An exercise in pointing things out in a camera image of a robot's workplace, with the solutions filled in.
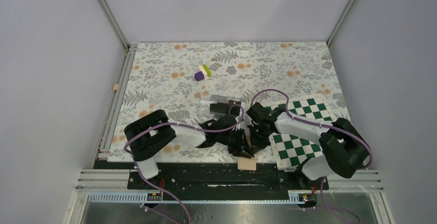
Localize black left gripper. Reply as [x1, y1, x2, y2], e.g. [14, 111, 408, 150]
[217, 128, 254, 159]

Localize clear plastic card box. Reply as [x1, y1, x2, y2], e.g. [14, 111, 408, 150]
[197, 95, 242, 119]

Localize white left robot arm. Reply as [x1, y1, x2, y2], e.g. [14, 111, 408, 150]
[124, 109, 255, 188]

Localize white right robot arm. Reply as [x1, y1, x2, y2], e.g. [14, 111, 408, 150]
[247, 102, 370, 189]

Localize green white chessboard mat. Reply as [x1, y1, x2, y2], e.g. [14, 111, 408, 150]
[257, 94, 336, 170]

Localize floral table mat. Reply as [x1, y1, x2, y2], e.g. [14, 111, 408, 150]
[108, 42, 350, 163]

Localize green white purple blocks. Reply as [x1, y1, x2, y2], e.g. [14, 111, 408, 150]
[194, 64, 211, 81]

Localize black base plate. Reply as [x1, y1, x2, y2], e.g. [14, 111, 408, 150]
[94, 160, 365, 203]

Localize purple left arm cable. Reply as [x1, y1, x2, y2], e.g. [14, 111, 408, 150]
[123, 104, 245, 224]

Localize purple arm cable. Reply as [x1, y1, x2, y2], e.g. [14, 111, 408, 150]
[123, 104, 245, 224]
[249, 89, 374, 223]

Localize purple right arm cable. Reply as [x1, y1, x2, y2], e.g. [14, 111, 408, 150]
[249, 89, 374, 223]

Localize aluminium frame rail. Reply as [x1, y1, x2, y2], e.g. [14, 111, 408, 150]
[88, 44, 138, 169]

